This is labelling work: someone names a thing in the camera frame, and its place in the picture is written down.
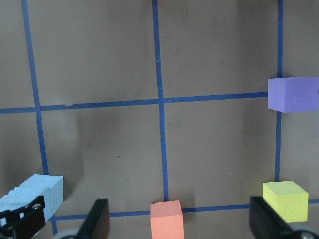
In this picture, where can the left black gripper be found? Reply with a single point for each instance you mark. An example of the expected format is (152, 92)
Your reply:
(24, 222)

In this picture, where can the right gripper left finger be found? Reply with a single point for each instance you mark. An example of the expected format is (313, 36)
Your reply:
(97, 223)

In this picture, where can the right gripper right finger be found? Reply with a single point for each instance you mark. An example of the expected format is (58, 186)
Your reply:
(265, 223)

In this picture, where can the light blue block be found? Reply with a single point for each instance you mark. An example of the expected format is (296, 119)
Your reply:
(51, 187)
(15, 199)

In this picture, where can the yellow block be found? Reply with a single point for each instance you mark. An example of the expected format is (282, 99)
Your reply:
(288, 199)

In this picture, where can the orange block robot side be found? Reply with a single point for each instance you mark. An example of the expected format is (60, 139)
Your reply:
(167, 220)

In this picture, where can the purple block near tray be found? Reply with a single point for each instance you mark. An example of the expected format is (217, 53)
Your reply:
(293, 94)

